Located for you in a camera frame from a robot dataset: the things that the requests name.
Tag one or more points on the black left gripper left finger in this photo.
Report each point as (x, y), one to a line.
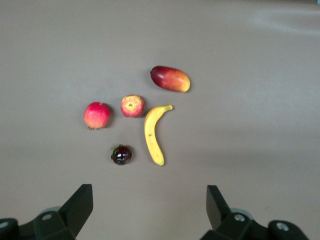
(75, 212)

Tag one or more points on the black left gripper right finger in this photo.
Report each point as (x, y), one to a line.
(221, 217)

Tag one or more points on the yellow banana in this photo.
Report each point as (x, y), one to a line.
(151, 135)

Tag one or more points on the small red yellow apple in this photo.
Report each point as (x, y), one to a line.
(132, 106)

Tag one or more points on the dark purple plum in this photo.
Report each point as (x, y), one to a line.
(121, 155)

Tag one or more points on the brown table cover mat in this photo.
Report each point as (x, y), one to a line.
(250, 125)

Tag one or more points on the red yellow mango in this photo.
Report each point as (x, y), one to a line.
(171, 78)

